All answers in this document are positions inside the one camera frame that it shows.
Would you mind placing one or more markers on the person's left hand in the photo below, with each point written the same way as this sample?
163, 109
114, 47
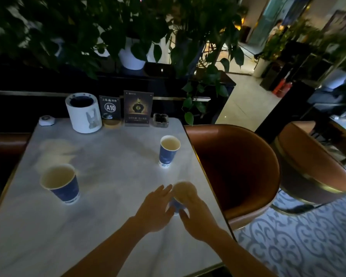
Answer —
155, 210

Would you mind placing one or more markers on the person's right hand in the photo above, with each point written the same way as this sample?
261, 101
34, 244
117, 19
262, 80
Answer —
201, 222

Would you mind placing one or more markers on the blue paper cup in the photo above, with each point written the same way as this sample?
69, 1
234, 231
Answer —
180, 189
65, 190
167, 155

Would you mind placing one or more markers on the person's right forearm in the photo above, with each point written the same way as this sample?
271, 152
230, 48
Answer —
242, 259

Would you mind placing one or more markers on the glass ashtray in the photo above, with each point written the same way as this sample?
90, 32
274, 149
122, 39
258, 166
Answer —
161, 121

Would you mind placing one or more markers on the clear acrylic menu stand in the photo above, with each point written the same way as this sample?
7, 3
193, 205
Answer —
138, 108

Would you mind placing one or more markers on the black table number sign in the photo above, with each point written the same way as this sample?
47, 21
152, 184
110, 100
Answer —
110, 108

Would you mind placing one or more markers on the white cylindrical rabbit-print container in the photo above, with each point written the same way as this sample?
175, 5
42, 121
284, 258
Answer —
83, 121

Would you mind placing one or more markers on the white hexagonal call button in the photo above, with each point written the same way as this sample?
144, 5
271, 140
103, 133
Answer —
47, 121

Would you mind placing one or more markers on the white round plant pot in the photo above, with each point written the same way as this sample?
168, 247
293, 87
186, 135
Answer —
131, 59

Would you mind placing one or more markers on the red fire extinguisher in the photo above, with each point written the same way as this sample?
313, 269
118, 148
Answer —
287, 89
277, 87

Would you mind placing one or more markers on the dark plant pot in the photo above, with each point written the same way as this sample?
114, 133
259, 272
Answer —
187, 59

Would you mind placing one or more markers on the black divider with gold trim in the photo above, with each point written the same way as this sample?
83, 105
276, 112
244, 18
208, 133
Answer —
31, 109

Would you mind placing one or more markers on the white tall plant pot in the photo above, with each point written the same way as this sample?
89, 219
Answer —
261, 69

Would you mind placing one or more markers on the green trailing leafy plant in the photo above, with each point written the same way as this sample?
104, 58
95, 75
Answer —
207, 25

